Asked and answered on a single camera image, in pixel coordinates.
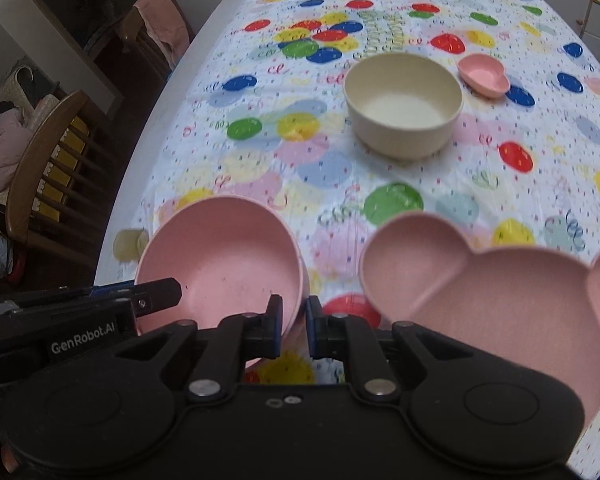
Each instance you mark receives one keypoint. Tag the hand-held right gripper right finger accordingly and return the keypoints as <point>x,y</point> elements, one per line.
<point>312,332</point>

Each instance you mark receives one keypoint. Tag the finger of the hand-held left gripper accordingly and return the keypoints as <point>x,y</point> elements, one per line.
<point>157,296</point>
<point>111,288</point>

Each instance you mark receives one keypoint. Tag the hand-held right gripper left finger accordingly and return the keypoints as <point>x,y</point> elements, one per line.
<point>276,332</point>

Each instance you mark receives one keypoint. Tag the pink bowl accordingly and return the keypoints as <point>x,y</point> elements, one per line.
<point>230,260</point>

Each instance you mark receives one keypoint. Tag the pink bear-shaped plate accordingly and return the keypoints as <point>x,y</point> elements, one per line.
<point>505,320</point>

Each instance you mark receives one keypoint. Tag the yellow seat cushion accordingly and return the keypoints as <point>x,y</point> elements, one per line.
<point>62,160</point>

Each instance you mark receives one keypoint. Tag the balloon print tablecloth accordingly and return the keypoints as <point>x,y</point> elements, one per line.
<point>330,190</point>

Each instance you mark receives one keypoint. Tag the dark wooden chair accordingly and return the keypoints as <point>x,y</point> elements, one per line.
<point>35,160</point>

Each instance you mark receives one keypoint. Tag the pink clothing pile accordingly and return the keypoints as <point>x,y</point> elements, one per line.
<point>2,152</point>

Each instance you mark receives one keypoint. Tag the woven basket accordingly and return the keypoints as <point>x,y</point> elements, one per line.
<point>12,87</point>

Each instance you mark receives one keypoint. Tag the wooden chair with towel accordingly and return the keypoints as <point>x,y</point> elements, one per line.
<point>145,50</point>

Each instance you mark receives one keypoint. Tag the cream bowl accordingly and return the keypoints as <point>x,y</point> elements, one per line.
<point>402,105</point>

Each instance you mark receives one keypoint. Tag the dark bookshelf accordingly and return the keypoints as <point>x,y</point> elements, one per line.
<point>80,15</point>

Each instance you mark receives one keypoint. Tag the pink towel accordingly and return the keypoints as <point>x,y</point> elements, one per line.
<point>162,17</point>

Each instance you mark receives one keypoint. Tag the small pink heart dish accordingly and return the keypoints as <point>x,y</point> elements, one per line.
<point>482,77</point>

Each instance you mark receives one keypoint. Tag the white drawer cabinet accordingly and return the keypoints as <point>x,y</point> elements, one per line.
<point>597,25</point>

